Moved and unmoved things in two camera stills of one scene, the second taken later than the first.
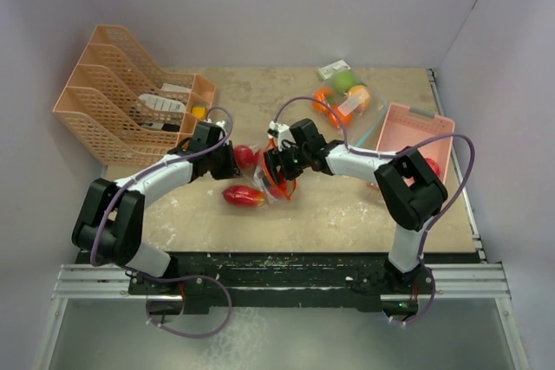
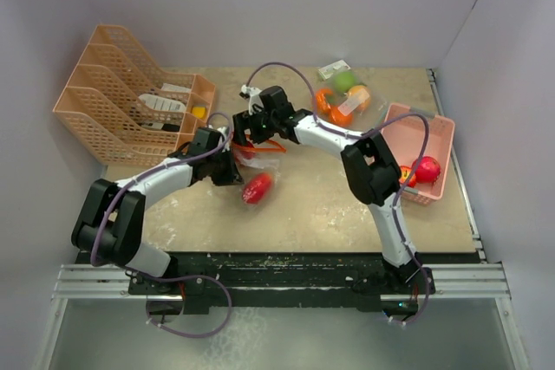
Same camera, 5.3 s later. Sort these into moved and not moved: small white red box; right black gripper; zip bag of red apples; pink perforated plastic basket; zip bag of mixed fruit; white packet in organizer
Moved: right black gripper; zip bag of red apples
Not moved: pink perforated plastic basket; white packet in organizer; small white red box; zip bag of mixed fruit
